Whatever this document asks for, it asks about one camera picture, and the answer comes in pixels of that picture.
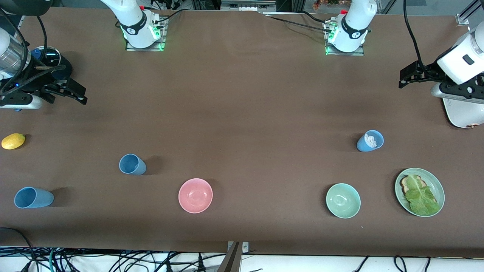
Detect aluminium frame beam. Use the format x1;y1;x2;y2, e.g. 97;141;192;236
459;0;484;18

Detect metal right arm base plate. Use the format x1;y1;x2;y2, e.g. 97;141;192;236
125;17;167;52

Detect toasted bread slice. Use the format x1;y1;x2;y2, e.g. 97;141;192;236
400;175;438;204

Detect dark metal post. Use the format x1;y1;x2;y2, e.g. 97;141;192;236
217;242;242;272

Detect green lettuce leaf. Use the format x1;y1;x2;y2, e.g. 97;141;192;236
405;175;441;216

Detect white toaster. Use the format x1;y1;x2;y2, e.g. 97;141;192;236
442;97;484;129

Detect blue cup holding tissue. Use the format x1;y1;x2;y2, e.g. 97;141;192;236
357;130;385;153

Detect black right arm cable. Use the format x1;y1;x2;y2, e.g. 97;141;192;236
0;9;68;94

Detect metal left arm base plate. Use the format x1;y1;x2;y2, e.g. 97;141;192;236
324;21;366;56

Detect grey power strip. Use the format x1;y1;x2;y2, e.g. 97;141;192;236
220;0;277;12

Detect yellow lemon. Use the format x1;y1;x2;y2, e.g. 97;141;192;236
1;133;26;150

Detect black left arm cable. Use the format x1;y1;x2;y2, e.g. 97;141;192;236
402;0;430;74

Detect black base cable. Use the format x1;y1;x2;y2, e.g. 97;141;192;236
301;11;332;23
150;8;186;26
264;14;331;32

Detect glass lid with blue knob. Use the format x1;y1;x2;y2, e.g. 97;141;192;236
30;46;61;68

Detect pink bowl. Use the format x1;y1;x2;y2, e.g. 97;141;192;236
178;178;213;214

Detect green plate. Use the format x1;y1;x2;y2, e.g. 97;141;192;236
395;168;445;218

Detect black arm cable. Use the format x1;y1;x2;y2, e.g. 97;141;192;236
0;9;68;94
402;0;430;74

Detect mint green bowl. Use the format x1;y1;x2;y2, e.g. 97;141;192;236
326;183;361;219

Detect small metal edge bracket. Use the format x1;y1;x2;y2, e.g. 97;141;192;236
227;241;250;253

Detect dark blue saucepan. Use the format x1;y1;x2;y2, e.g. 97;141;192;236
14;46;73;113

